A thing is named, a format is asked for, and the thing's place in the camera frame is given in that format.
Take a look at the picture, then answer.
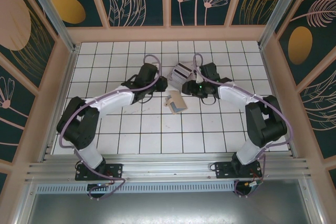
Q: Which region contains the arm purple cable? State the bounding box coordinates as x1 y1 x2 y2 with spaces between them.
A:
193 54 294 198
58 54 162 201

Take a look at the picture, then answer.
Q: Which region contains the beige leather card holder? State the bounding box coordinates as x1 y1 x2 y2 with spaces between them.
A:
164 90 188 115

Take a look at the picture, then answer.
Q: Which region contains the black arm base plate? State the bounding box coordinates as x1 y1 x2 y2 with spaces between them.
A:
75 163 124 182
214 160 263 179

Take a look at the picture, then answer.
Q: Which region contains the wired connector board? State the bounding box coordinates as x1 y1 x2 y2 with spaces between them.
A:
234 178 264 198

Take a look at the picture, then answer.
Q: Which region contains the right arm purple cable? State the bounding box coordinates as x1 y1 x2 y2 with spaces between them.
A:
193 54 294 198

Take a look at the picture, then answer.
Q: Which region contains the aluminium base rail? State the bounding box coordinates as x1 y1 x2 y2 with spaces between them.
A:
25 152 316 183

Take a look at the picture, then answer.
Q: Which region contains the light grey credit card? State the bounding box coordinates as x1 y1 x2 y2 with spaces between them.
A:
171 68 190 81

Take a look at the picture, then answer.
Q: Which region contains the credit card with dark stripe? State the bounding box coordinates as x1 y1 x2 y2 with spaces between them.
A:
174 62 193 74

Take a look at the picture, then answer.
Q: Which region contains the grey metal sheet panel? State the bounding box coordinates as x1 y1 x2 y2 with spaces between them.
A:
15 191 322 224

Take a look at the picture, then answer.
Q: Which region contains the grey slotted cable duct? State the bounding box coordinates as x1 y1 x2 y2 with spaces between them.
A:
35 181 236 195

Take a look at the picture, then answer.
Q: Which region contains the clear acrylic card box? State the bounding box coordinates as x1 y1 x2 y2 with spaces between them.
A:
167 60 198 89

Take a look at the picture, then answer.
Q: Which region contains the aluminium side rail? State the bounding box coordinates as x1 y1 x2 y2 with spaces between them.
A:
39 47 80 163
258 47 300 158

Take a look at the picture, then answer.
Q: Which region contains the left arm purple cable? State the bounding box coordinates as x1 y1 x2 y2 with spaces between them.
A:
58 54 162 201

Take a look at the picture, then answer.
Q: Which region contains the aluminium corner post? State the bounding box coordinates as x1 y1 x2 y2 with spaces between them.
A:
258 0 313 49
21 0 80 52

